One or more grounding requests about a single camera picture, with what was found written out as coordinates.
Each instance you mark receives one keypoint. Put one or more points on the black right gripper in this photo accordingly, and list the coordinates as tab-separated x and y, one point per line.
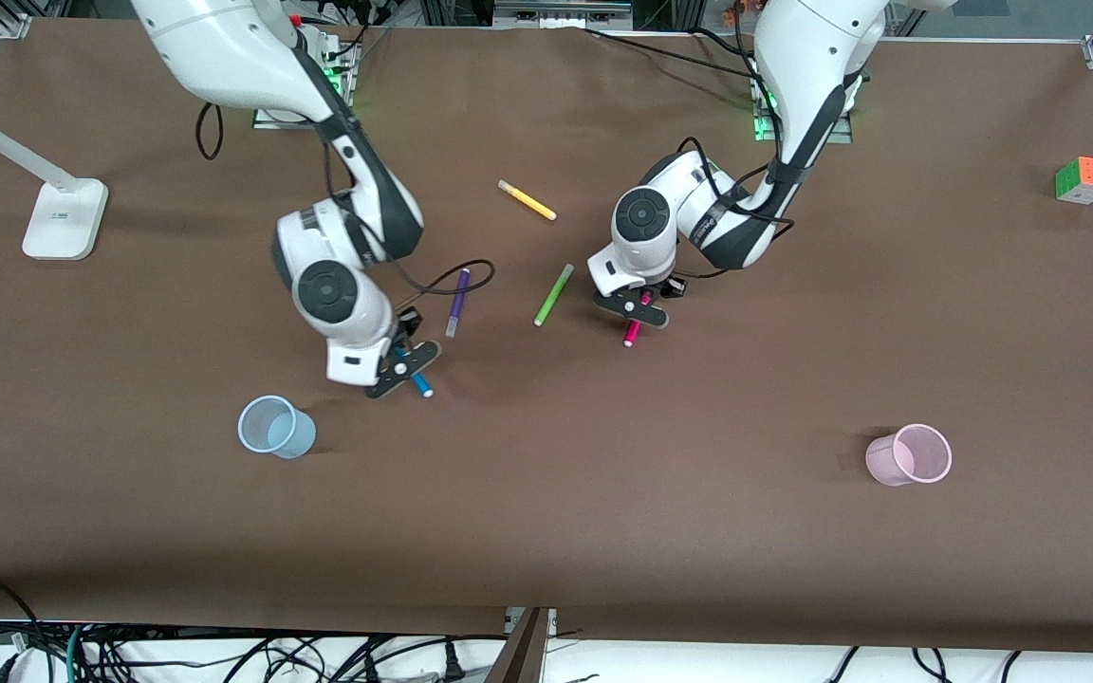
409	321

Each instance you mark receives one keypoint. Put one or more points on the translucent pink cup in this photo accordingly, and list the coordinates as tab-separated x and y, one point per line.
888	465

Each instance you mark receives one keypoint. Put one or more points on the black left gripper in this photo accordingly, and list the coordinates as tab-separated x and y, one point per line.
671	286

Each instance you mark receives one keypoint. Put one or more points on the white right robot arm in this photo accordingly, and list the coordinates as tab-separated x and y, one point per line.
224	47

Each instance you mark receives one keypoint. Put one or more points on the purple marker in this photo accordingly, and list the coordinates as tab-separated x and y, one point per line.
457	308

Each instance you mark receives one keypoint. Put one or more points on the rubik's cube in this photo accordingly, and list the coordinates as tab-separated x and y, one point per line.
1085	180

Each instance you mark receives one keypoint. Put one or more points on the green marker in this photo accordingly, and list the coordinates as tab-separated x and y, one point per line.
553	296

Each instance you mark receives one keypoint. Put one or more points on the yellow marker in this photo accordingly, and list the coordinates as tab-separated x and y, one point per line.
527	200

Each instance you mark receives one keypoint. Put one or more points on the blue marker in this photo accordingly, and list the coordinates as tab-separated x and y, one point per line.
421	383

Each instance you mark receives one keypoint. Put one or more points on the pink marker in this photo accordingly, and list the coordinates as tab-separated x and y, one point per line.
633	332

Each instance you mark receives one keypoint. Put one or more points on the white desk lamp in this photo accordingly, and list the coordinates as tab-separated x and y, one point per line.
63	218

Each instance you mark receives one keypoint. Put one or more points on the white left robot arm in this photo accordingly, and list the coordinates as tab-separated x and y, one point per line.
812	57

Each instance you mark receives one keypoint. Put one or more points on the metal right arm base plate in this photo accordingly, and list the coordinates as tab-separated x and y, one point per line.
271	119

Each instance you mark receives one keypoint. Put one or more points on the translucent blue cup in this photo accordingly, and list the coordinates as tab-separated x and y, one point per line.
295	441

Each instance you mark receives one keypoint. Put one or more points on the black power plug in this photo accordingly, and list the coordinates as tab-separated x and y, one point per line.
453	664

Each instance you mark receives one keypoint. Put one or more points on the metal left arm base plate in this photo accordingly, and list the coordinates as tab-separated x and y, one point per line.
841	133

